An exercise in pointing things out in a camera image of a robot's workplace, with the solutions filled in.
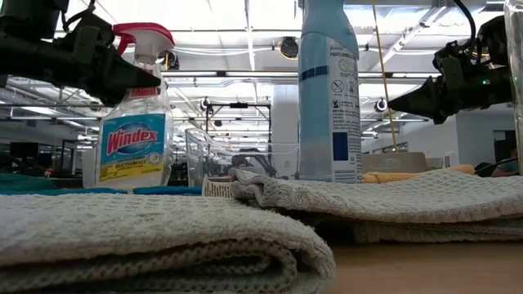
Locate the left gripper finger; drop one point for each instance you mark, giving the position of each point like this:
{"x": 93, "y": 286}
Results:
{"x": 130, "y": 81}

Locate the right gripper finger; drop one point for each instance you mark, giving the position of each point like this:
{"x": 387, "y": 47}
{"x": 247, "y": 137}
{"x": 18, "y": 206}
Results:
{"x": 425, "y": 100}

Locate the Windex spray bottle red trigger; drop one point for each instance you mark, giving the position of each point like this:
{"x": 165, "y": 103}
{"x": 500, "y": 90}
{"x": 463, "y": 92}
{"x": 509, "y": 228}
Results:
{"x": 132, "y": 143}

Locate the blue-capped clear bottle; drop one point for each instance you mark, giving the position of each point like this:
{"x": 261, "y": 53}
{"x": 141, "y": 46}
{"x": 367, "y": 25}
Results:
{"x": 323, "y": 102}

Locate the dark green cloth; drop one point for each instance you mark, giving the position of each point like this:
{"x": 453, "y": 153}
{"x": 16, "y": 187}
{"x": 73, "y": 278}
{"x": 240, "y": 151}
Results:
{"x": 22, "y": 183}

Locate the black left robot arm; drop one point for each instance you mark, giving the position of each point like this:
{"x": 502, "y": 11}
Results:
{"x": 32, "y": 16}

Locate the orange folded cloth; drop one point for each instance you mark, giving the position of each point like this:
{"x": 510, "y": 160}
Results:
{"x": 392, "y": 176}

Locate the person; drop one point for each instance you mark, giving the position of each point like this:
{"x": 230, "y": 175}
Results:
{"x": 506, "y": 166}

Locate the small frosted plastic bin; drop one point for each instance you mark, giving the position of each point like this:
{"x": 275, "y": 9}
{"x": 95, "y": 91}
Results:
{"x": 89, "y": 171}

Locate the grey waffle-weave towel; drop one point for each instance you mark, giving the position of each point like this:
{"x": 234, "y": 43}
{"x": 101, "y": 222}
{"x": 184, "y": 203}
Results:
{"x": 143, "y": 228}
{"x": 388, "y": 196}

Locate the large clear plastic bin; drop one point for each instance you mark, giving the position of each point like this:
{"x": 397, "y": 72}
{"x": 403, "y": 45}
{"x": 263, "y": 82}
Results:
{"x": 212, "y": 159}

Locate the white paper tag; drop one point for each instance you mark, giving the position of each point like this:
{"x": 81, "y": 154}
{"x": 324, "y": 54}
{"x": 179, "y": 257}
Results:
{"x": 216, "y": 188}

